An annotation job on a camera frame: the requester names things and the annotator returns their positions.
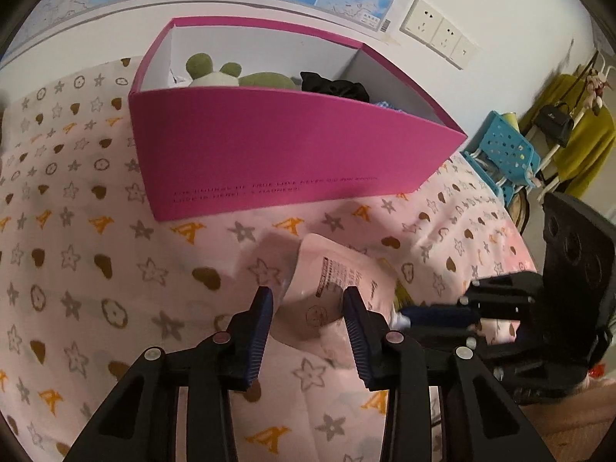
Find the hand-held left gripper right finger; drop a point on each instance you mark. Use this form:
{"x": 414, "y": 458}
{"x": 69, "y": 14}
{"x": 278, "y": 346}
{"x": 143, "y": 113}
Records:
{"x": 358, "y": 337}

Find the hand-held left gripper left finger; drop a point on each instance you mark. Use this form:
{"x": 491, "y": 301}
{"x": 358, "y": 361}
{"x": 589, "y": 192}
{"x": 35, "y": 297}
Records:
{"x": 257, "y": 337}

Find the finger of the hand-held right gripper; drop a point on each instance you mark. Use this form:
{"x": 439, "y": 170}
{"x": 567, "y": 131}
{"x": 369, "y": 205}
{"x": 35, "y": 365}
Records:
{"x": 447, "y": 336}
{"x": 442, "y": 316}

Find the pink packet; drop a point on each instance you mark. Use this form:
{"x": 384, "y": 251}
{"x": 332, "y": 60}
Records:
{"x": 327, "y": 269}

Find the pink cardboard box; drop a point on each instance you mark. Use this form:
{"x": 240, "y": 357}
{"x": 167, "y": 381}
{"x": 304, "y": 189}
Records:
{"x": 288, "y": 154}

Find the blue gingham cloth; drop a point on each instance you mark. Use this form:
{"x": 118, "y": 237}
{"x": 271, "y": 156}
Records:
{"x": 382, "y": 103}

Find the black cloth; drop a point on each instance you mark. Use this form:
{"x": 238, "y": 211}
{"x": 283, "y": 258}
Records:
{"x": 332, "y": 86}

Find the green frog plush toy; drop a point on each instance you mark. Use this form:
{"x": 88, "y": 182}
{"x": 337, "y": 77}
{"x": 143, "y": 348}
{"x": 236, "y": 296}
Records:
{"x": 260, "y": 79}

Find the person's right forearm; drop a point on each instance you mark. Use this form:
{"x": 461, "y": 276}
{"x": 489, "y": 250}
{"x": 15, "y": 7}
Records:
{"x": 568, "y": 428}

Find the pink bear print quilt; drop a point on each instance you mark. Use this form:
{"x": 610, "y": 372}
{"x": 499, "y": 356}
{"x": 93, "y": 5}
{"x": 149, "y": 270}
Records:
{"x": 471, "y": 231}

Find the yellow hanging garment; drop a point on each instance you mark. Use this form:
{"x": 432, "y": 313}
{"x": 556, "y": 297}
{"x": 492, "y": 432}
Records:
{"x": 584, "y": 154}

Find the blue plastic basket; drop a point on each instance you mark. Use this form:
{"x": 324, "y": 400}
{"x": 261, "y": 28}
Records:
{"x": 505, "y": 149}

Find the black handbag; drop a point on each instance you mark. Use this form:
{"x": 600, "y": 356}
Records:
{"x": 553, "y": 122}

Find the small hanging plush toy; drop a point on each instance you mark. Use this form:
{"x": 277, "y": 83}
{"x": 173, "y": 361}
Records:
{"x": 596, "y": 89}

